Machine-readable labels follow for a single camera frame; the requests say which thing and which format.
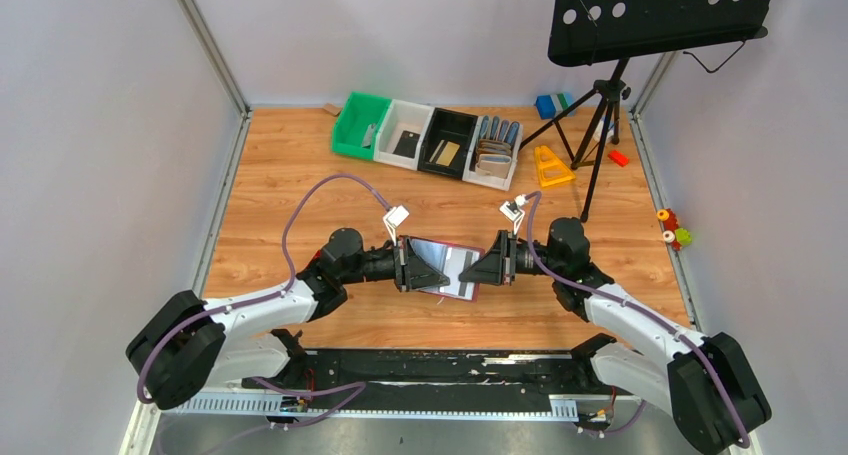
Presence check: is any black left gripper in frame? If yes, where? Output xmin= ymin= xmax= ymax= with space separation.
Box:
xmin=341 ymin=235 xmax=450 ymax=292

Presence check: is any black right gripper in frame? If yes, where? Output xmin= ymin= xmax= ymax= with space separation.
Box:
xmin=457 ymin=230 xmax=563 ymax=286

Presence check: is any white credit card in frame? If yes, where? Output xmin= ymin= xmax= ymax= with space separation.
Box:
xmin=438 ymin=245 xmax=482 ymax=301

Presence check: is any red leather card holder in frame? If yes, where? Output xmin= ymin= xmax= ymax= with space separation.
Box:
xmin=411 ymin=238 xmax=484 ymax=302

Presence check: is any gold credit card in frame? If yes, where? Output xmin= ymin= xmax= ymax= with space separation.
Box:
xmin=429 ymin=140 xmax=461 ymax=167

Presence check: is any black credit card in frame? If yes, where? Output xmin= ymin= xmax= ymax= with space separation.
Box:
xmin=392 ymin=130 xmax=420 ymax=158

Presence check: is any silver striped credit card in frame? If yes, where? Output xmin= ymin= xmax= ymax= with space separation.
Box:
xmin=360 ymin=123 xmax=377 ymax=148

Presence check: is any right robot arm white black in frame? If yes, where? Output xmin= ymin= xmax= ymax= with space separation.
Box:
xmin=459 ymin=218 xmax=773 ymax=454

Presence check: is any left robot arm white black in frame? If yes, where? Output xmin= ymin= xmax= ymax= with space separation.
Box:
xmin=126 ymin=228 xmax=450 ymax=410

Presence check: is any yellow triangular toy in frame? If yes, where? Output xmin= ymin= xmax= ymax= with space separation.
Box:
xmin=533 ymin=145 xmax=576 ymax=189

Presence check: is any white bin with tools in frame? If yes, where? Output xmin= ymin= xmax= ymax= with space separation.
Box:
xmin=461 ymin=114 xmax=523 ymax=191

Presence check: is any black plastic bin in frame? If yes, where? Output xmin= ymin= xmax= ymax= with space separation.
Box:
xmin=418 ymin=108 xmax=478 ymax=180

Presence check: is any white plastic bin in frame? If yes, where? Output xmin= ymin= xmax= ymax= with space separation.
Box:
xmin=373 ymin=100 xmax=435 ymax=171

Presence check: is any small red block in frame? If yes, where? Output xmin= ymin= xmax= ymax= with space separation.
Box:
xmin=608 ymin=150 xmax=630 ymax=167

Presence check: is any blue green block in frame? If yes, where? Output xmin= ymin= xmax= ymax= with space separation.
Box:
xmin=534 ymin=92 xmax=574 ymax=120

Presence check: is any green plastic bin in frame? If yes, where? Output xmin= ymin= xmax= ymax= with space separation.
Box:
xmin=331 ymin=91 xmax=391 ymax=160

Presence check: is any colourful toy car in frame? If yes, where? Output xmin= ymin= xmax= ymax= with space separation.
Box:
xmin=656 ymin=208 xmax=693 ymax=251

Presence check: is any black music stand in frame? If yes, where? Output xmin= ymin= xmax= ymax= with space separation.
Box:
xmin=516 ymin=0 xmax=783 ymax=223

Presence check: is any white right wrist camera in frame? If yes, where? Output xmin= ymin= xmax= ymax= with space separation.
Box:
xmin=499 ymin=195 xmax=528 ymax=235

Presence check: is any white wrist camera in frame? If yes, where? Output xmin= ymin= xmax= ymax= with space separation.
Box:
xmin=382 ymin=205 xmax=409 ymax=244
xmin=499 ymin=195 xmax=528 ymax=235

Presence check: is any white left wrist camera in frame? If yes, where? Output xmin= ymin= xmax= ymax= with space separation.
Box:
xmin=382 ymin=205 xmax=409 ymax=244

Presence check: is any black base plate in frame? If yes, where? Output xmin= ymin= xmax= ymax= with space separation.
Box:
xmin=266 ymin=348 xmax=626 ymax=397

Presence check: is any aluminium frame rail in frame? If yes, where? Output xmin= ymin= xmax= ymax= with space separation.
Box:
xmin=119 ymin=347 xmax=763 ymax=455

